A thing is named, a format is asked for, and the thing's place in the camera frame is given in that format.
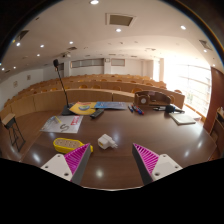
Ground small square ceiling vent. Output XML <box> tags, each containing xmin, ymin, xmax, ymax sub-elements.
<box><xmin>198</xmin><ymin>39</ymin><xmax>213</xmax><ymax>52</ymax></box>
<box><xmin>14</xmin><ymin>29</ymin><xmax>31</xmax><ymax>43</ymax></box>

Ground wooden shelf unit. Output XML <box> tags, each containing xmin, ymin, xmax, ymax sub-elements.
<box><xmin>213</xmin><ymin>106</ymin><xmax>224</xmax><ymax>155</ymax></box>

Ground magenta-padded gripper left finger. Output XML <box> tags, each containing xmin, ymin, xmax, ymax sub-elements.
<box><xmin>40</xmin><ymin>143</ymin><xmax>92</xmax><ymax>186</ymax></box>

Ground yellow power strip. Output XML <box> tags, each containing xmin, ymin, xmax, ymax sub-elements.
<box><xmin>52</xmin><ymin>137</ymin><xmax>95</xmax><ymax>155</ymax></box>

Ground black remote control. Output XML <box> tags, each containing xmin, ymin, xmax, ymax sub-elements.
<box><xmin>89</xmin><ymin>108</ymin><xmax>106</xmax><ymax>120</ymax></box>

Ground large square ceiling vent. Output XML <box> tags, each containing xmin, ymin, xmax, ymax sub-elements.
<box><xmin>105</xmin><ymin>13</ymin><xmax>137</xmax><ymax>27</ymax></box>

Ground wooden desk organizer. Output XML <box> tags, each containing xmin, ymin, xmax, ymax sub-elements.
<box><xmin>133</xmin><ymin>90</ymin><xmax>173</xmax><ymax>108</ymax></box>

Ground black metal stand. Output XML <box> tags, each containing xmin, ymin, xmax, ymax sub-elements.
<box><xmin>1</xmin><ymin>113</ymin><xmax>27</xmax><ymax>153</ymax></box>

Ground large bright window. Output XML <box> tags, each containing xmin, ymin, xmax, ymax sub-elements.
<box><xmin>163</xmin><ymin>61</ymin><xmax>213</xmax><ymax>118</ymax></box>

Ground white magazine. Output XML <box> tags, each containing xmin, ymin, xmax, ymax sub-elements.
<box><xmin>40</xmin><ymin>114</ymin><xmax>84</xmax><ymax>135</ymax></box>

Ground wooden auditorium seat rows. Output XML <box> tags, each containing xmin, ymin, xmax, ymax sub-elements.
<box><xmin>0</xmin><ymin>73</ymin><xmax>186</xmax><ymax>118</ymax></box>

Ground white charger block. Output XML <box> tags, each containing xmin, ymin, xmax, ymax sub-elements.
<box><xmin>97</xmin><ymin>133</ymin><xmax>119</xmax><ymax>151</ymax></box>

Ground blue book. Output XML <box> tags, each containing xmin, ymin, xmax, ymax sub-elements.
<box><xmin>94</xmin><ymin>101</ymin><xmax>130</xmax><ymax>111</ymax></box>

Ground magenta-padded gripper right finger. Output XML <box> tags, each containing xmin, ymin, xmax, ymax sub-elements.
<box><xmin>131</xmin><ymin>143</ymin><xmax>184</xmax><ymax>186</ymax></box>

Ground recessed ceiling lights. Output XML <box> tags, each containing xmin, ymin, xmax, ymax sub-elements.
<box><xmin>0</xmin><ymin>0</ymin><xmax>224</xmax><ymax>68</ymax></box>

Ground red marker pen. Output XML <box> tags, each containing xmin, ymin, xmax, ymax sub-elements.
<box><xmin>131</xmin><ymin>104</ymin><xmax>145</xmax><ymax>116</ymax></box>

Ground white notebook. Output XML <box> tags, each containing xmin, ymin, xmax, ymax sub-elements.
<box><xmin>168</xmin><ymin>113</ymin><xmax>197</xmax><ymax>126</ymax></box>

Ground black gooseneck desk microphone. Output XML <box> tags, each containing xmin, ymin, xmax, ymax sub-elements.
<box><xmin>52</xmin><ymin>58</ymin><xmax>76</xmax><ymax>117</ymax></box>

